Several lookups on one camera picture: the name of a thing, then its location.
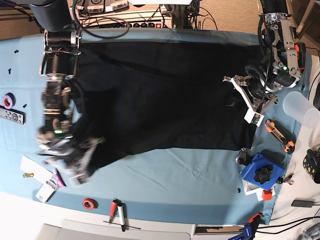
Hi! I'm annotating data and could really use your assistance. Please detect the black remote control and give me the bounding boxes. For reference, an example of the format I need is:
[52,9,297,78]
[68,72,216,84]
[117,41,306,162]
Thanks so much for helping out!
[0,106,26,125]

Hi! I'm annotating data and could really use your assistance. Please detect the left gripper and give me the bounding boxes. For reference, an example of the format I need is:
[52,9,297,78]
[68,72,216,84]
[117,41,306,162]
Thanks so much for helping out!
[223,75,278,127]

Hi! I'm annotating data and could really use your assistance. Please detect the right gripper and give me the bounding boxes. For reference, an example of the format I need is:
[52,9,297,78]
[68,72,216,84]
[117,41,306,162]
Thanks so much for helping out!
[37,136,105,187]

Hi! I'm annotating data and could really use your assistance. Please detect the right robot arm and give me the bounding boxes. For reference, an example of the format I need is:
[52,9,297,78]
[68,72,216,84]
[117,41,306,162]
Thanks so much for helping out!
[28,0,104,186]

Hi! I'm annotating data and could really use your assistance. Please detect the white paper under box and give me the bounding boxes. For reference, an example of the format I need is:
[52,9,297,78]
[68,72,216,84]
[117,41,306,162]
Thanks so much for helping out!
[242,180,276,202]

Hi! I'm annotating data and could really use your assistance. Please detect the translucent plastic cup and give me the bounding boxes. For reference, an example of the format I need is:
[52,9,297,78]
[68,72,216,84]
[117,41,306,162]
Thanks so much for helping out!
[282,91,320,129]

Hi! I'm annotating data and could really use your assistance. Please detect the black power adapter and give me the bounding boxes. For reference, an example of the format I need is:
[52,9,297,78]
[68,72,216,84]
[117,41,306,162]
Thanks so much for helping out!
[291,199,315,208]

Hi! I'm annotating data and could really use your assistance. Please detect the purple tape roll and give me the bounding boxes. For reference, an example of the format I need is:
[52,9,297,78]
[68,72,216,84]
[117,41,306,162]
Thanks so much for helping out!
[2,92,16,110]

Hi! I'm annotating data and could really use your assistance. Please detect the blue box with knob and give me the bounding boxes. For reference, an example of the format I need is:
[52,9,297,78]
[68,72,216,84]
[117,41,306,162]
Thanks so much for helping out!
[240,153,285,191]

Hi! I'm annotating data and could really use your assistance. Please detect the white card packet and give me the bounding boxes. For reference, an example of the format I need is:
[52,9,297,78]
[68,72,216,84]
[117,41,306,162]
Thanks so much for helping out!
[35,179,59,203]

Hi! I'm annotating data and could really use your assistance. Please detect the white paper sheet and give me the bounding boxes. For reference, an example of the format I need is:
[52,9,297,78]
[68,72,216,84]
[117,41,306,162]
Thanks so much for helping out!
[20,155,53,183]

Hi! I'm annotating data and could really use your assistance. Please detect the light blue table cloth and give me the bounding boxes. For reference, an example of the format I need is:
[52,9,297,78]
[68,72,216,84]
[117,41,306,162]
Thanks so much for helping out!
[0,28,313,225]

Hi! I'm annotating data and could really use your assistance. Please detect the red cube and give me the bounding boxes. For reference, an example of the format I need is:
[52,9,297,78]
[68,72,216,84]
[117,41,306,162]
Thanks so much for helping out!
[261,190,273,201]

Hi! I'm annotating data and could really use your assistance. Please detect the pink tube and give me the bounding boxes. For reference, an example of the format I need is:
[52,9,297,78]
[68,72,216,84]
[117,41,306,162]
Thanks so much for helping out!
[53,168,67,188]

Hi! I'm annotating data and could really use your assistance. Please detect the black zip tie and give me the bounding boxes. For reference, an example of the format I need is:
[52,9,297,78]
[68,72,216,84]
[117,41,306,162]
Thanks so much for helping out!
[103,221,141,230]

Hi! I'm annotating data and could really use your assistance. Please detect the black power strip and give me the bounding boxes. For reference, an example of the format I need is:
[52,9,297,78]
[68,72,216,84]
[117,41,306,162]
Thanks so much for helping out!
[128,21,172,29]

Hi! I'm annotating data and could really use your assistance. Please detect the orange black utility knife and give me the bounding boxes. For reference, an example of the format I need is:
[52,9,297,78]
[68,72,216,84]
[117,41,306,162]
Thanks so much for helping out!
[264,119,295,155]

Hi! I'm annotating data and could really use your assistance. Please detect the orange black clamp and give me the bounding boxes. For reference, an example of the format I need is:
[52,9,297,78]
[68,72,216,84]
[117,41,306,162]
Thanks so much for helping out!
[295,42,306,71]

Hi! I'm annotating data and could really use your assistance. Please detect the white black marker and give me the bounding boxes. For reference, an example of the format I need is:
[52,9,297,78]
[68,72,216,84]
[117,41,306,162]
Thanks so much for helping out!
[117,202,126,232]

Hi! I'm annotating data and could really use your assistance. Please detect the black yellow dotted mug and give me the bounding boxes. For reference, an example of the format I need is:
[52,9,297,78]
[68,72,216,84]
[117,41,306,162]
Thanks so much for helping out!
[302,149,320,184]

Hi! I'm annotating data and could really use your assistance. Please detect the blue orange clamp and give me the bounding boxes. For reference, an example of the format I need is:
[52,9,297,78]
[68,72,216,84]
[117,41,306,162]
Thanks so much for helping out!
[228,212,263,240]

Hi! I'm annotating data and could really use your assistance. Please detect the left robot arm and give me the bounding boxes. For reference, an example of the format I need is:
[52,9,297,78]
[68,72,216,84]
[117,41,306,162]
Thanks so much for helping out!
[223,0,306,127]

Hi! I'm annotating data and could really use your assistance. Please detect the black graphic t-shirt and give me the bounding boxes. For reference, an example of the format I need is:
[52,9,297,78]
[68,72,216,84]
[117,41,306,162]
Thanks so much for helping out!
[74,42,262,173]

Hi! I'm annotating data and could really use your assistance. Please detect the red handled screwdriver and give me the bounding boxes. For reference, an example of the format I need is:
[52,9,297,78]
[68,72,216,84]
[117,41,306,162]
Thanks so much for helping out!
[108,199,118,224]

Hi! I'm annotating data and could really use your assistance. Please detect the brass cylinder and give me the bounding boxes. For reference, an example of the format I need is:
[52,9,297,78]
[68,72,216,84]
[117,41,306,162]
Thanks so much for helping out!
[23,173,34,178]

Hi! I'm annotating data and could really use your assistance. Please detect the red tape roll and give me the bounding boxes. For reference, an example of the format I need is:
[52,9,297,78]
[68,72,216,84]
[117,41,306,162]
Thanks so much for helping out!
[82,198,96,210]

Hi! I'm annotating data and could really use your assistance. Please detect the metal carabiner keys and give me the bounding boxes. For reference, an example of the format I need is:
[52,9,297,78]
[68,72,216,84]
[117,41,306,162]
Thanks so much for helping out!
[235,147,249,166]

